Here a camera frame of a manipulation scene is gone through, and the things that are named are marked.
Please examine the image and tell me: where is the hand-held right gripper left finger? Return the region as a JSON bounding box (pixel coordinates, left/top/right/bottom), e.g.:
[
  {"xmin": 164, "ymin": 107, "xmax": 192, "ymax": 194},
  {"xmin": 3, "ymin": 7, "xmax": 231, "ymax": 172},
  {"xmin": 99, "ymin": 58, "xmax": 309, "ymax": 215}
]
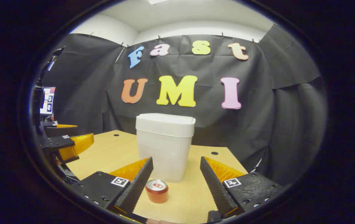
[{"xmin": 71, "ymin": 156, "xmax": 154, "ymax": 216}]

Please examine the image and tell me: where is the black backdrop cloth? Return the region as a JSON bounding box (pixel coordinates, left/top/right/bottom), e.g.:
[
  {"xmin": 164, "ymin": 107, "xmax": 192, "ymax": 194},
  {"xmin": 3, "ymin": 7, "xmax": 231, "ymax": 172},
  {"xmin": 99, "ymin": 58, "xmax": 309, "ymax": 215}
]
[{"xmin": 42, "ymin": 25, "xmax": 329, "ymax": 187}]

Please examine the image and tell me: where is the wooden desktop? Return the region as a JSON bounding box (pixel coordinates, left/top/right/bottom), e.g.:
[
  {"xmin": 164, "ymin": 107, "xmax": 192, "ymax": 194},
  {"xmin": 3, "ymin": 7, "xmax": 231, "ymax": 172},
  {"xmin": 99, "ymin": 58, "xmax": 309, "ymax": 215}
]
[{"xmin": 67, "ymin": 130, "xmax": 249, "ymax": 224}]

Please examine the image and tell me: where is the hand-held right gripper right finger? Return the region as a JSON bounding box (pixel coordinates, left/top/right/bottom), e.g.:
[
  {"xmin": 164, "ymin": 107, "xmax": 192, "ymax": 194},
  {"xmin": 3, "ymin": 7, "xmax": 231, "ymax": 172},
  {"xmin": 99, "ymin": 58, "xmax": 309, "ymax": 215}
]
[{"xmin": 200, "ymin": 156, "xmax": 286, "ymax": 219}]

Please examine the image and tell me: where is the red pop can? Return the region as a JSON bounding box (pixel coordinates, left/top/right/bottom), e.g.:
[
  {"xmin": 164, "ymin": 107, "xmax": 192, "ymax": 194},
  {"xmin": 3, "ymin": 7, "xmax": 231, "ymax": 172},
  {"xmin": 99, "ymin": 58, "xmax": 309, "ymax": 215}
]
[{"xmin": 145, "ymin": 179, "xmax": 169, "ymax": 204}]

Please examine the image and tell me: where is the computer monitor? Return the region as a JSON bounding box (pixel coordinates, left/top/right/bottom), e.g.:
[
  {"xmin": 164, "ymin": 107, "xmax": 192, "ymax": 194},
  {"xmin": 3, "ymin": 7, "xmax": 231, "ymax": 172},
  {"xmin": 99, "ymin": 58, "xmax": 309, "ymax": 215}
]
[{"xmin": 40, "ymin": 87, "xmax": 56, "ymax": 115}]

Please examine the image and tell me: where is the white desktop garbage bin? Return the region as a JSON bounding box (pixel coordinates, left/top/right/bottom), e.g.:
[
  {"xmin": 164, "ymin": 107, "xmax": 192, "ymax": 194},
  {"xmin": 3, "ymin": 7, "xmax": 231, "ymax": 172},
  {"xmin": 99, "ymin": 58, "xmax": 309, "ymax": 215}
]
[{"xmin": 135, "ymin": 113, "xmax": 196, "ymax": 183}]

